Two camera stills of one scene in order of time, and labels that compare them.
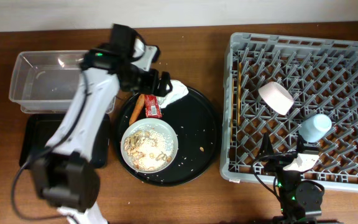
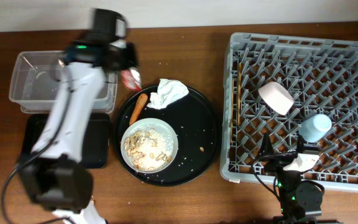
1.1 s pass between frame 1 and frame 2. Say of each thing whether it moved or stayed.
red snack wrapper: moved
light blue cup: stayed
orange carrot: stayed
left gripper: moved
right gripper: stayed
